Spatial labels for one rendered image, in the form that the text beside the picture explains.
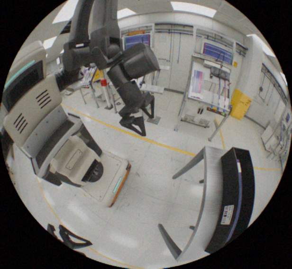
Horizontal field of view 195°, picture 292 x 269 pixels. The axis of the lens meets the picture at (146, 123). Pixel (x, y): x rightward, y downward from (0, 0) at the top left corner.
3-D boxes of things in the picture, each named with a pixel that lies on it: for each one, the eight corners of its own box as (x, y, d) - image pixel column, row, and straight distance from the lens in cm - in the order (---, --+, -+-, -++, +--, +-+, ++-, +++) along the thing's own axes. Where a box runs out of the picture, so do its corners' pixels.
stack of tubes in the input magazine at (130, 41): (149, 47, 178) (149, 33, 183) (125, 49, 202) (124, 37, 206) (151, 48, 189) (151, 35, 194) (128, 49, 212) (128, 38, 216)
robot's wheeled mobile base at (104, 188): (75, 181, 155) (64, 175, 137) (96, 149, 154) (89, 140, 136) (112, 208, 124) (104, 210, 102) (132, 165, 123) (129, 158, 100)
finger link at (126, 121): (158, 124, 28) (146, 98, 23) (151, 141, 23) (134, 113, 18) (141, 126, 31) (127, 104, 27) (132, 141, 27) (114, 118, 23)
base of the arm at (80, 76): (76, 66, 51) (54, 75, 46) (80, 53, 46) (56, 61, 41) (84, 77, 47) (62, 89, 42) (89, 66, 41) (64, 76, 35)
